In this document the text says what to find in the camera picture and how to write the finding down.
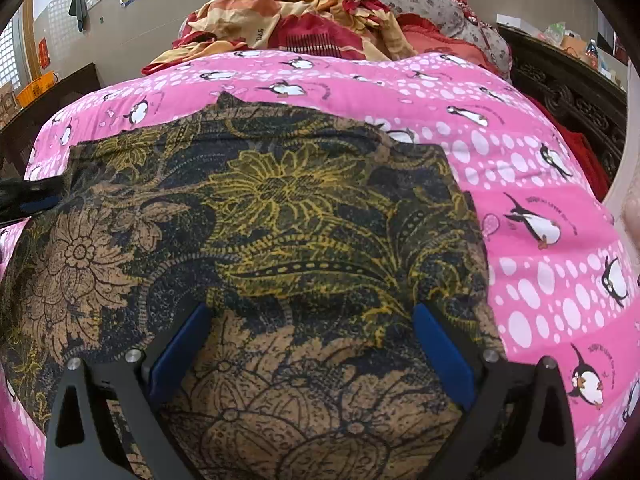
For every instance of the dark carved wooden headboard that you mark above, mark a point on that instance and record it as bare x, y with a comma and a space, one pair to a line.
565, 100

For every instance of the lattice window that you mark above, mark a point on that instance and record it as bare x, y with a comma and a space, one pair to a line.
10, 60

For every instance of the dark hanging towel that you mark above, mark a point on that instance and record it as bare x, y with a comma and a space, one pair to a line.
78, 7

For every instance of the red and orange floral quilt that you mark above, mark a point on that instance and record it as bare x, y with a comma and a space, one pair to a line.
310, 30

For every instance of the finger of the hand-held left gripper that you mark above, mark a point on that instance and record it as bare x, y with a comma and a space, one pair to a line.
40, 205
35, 185

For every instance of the pile of small packages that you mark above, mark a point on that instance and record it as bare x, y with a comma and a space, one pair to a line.
570, 40

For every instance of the red bedsheet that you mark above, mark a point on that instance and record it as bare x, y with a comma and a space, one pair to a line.
585, 155

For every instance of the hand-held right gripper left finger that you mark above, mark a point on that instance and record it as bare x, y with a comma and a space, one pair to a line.
172, 360

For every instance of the red paper wall sticker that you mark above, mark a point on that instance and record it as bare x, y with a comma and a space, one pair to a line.
44, 53

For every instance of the white cloth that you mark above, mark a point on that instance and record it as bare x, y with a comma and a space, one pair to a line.
627, 200

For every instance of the pink penguin print blanket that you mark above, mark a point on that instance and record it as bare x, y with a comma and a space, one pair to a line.
550, 210

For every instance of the dark floral patterned shirt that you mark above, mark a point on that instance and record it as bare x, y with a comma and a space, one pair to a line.
300, 210

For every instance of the orange plastic basin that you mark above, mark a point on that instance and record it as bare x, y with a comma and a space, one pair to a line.
36, 90

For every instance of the cardboard box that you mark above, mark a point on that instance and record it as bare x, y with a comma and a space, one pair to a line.
7, 105

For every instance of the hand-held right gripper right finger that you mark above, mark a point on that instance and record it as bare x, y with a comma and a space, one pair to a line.
445, 357

